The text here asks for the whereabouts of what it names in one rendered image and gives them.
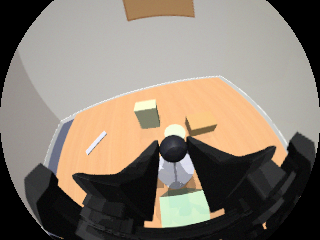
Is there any glass coffee press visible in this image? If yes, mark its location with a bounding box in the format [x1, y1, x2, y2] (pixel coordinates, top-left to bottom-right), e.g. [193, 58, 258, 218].
[157, 135, 195, 189]

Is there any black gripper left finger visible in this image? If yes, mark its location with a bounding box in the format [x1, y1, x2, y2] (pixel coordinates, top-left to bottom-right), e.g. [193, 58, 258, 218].
[72, 140, 160, 221]

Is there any brown rectangular block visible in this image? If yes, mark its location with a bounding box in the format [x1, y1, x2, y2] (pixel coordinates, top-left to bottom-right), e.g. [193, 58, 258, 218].
[184, 111, 217, 136]

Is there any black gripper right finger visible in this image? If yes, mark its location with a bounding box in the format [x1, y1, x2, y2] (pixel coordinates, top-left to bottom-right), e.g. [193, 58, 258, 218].
[185, 135, 277, 213]

